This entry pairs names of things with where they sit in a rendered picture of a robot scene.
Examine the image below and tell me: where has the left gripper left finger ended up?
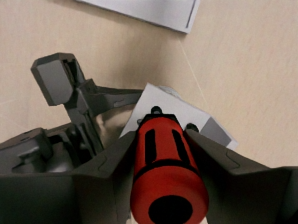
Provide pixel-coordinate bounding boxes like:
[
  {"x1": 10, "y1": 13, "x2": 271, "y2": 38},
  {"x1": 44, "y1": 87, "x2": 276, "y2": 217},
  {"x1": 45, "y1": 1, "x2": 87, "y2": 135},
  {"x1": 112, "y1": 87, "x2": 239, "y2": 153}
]
[{"x1": 0, "y1": 131, "x2": 137, "y2": 224}]

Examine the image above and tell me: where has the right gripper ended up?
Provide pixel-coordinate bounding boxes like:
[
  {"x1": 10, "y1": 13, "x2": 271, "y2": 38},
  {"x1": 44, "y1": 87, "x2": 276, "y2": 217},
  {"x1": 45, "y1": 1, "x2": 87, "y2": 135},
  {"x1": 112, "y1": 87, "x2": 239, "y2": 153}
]
[{"x1": 30, "y1": 52, "x2": 144, "y2": 168}]

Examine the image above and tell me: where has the white metal bracket with holes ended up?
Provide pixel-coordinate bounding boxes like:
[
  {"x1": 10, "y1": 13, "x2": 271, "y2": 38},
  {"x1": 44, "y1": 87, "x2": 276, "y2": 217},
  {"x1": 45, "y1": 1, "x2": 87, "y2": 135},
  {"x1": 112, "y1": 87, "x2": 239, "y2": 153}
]
[{"x1": 119, "y1": 83, "x2": 238, "y2": 151}]

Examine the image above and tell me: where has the grey cylinder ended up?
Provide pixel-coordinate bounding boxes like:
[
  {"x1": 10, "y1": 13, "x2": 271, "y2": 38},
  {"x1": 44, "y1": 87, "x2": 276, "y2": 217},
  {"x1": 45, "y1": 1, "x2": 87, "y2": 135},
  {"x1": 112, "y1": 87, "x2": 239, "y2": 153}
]
[{"x1": 137, "y1": 86, "x2": 182, "y2": 124}]

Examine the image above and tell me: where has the black socket head screw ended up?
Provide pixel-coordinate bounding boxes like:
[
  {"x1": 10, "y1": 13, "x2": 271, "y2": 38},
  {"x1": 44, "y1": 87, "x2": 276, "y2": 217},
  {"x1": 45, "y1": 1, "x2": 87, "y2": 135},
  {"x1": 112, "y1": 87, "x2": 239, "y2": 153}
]
[
  {"x1": 151, "y1": 106, "x2": 163, "y2": 114},
  {"x1": 186, "y1": 123, "x2": 199, "y2": 133}
]

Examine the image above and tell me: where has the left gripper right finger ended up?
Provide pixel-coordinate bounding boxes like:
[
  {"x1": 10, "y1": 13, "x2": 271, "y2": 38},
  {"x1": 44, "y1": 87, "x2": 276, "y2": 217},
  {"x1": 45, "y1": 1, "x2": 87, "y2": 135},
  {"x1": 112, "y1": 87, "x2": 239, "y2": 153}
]
[{"x1": 184, "y1": 129, "x2": 298, "y2": 224}]

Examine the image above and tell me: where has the red screwdriver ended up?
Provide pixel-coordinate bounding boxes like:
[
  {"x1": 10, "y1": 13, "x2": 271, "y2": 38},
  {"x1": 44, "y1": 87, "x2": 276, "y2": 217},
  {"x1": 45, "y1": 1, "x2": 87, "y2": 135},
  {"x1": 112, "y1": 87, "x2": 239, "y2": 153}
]
[{"x1": 130, "y1": 111, "x2": 209, "y2": 224}]

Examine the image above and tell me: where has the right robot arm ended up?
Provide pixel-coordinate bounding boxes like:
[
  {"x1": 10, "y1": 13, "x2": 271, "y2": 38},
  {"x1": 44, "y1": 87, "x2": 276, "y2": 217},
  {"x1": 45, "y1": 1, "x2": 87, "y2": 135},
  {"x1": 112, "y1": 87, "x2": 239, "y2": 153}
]
[{"x1": 0, "y1": 127, "x2": 76, "y2": 174}]

